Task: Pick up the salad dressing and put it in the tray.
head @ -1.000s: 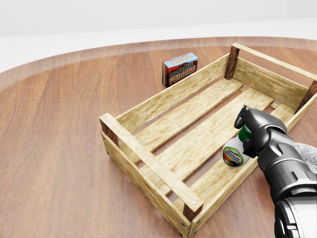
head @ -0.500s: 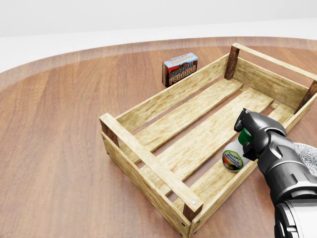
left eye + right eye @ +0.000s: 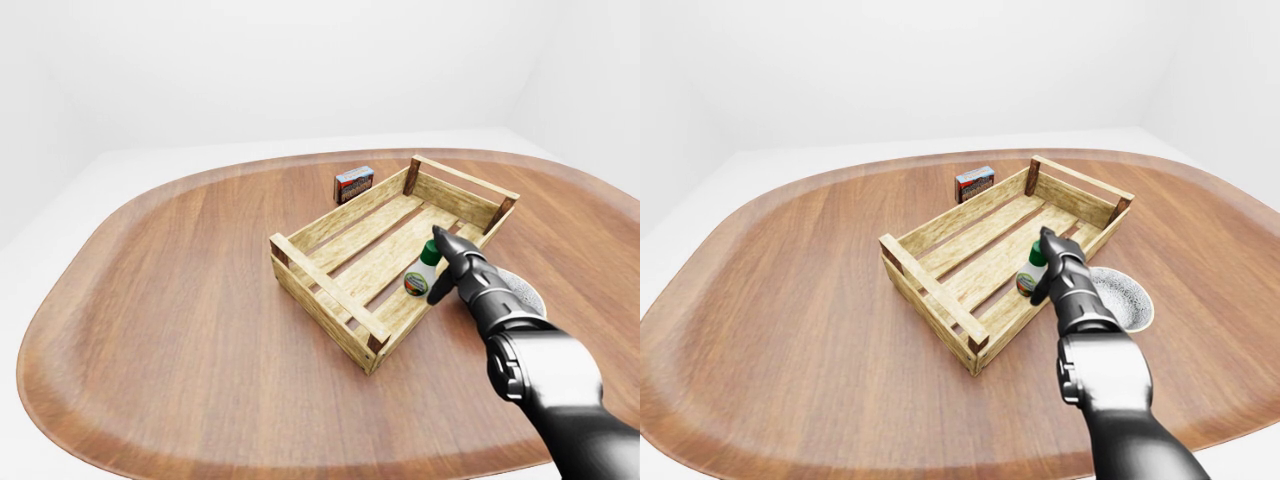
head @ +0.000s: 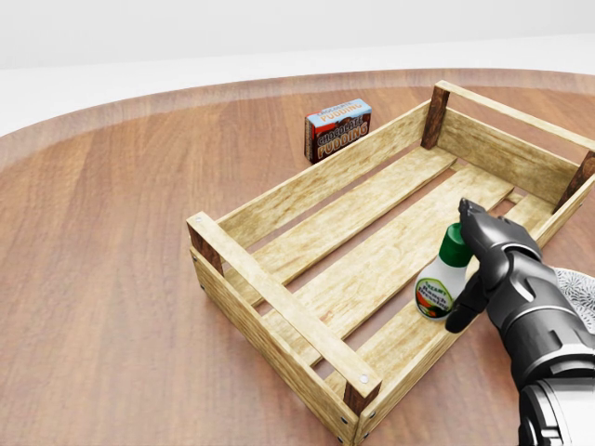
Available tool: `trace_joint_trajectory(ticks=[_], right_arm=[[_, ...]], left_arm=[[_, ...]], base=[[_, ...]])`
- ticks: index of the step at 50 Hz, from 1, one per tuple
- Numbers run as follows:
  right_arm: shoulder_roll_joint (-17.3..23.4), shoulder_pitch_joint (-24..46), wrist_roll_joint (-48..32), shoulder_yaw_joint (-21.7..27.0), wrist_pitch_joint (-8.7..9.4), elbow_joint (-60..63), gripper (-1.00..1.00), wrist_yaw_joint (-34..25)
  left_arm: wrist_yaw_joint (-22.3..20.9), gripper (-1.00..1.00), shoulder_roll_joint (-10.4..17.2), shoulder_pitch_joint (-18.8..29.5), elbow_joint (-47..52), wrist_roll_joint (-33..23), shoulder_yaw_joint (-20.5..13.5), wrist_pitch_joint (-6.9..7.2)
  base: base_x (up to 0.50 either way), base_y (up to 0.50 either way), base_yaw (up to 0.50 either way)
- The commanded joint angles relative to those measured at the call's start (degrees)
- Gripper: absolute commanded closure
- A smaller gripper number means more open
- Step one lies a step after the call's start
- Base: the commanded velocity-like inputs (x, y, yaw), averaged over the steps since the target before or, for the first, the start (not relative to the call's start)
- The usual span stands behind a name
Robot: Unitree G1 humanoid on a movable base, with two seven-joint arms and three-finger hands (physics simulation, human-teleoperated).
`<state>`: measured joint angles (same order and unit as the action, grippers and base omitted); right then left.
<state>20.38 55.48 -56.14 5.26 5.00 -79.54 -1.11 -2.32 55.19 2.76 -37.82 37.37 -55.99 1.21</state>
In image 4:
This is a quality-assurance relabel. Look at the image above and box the chocolate pudding box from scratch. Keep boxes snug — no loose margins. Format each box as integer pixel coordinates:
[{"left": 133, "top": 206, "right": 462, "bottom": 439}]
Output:
[{"left": 303, "top": 98, "right": 374, "bottom": 165}]

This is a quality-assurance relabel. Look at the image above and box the wooden slat tray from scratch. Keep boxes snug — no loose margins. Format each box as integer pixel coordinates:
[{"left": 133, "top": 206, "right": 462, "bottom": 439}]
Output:
[{"left": 185, "top": 79, "right": 595, "bottom": 446}]

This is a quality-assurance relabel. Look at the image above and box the white green-capped salad dressing bottle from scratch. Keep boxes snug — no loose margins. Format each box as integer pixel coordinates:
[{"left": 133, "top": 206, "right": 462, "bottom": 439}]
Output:
[{"left": 414, "top": 221, "right": 476, "bottom": 322}]

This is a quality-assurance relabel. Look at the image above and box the white grey patterned bowl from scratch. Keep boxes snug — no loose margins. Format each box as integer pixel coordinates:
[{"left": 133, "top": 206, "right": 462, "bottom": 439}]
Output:
[{"left": 550, "top": 267, "right": 595, "bottom": 336}]

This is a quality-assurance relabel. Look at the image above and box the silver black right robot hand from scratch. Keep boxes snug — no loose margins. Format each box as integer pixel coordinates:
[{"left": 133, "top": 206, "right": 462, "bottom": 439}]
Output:
[{"left": 444, "top": 197, "right": 595, "bottom": 387}]

